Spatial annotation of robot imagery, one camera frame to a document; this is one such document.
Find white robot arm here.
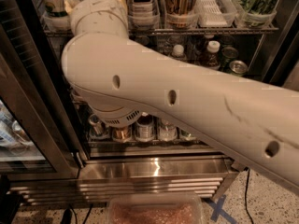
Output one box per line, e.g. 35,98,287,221
62,0,299,192

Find tea bottle white label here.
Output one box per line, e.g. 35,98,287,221
127,0,160,30

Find middle shelf water bottle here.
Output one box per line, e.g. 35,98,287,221
170,44,187,62

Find shelf water bottle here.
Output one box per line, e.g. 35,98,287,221
158,119,178,142
170,44,187,62

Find brown tea bottle white cap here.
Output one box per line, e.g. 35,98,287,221
199,40,221,70

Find silver can bottom shelf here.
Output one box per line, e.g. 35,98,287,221
88,114,105,136

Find bottom shelf tea bottle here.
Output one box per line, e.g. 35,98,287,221
135,112,154,142

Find gold can bottom shelf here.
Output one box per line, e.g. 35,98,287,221
112,126,132,142

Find glass fridge door left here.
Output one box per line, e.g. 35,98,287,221
0,29,78,181

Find stainless steel display fridge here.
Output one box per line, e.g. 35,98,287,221
0,0,299,207

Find bottom shelf water bottle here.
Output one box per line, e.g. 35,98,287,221
158,119,178,142

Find empty white top tray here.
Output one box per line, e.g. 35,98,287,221
197,0,237,28

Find rear green soda can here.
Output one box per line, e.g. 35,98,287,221
221,46,239,67

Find green soda can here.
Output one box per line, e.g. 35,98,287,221
221,46,239,67
228,60,248,77

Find front green soda can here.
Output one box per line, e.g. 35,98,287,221
228,60,248,77

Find bottom green can left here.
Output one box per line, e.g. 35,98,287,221
179,130,196,141

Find clear plastic bin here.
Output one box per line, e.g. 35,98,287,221
107,192,206,224

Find black cables on floor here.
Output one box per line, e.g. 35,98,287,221
59,203,94,224

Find black power cable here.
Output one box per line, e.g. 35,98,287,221
244,168,255,224

